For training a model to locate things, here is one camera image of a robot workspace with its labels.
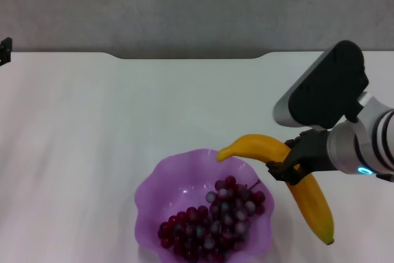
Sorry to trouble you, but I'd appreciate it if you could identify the yellow plastic banana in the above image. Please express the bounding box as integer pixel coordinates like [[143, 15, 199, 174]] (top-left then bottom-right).
[[217, 134, 336, 246]]

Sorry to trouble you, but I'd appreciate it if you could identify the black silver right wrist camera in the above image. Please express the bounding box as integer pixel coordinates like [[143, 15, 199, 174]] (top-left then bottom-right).
[[273, 40, 369, 131]]

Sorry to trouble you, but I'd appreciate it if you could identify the purple wavy plastic plate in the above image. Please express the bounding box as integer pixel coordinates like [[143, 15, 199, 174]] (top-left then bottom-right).
[[134, 148, 275, 263]]

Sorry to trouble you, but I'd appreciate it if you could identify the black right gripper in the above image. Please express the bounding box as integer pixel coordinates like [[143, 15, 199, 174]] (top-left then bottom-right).
[[266, 130, 335, 185]]

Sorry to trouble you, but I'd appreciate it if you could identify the dark red grape bunch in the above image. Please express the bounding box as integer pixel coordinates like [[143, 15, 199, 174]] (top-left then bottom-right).
[[157, 176, 267, 263]]

